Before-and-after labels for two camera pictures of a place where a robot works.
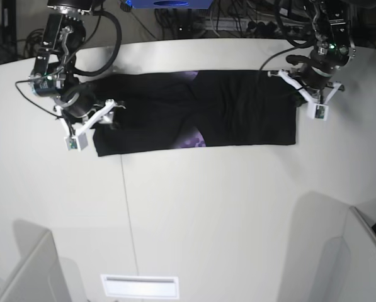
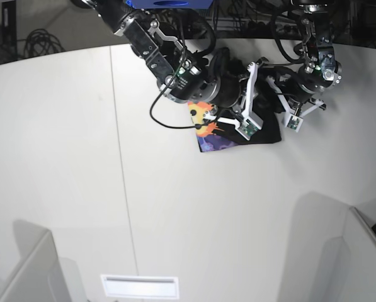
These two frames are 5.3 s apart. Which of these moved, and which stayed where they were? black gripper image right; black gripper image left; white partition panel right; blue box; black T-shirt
Moved: black gripper image left; black T-shirt; black gripper image right
Stayed: white partition panel right; blue box
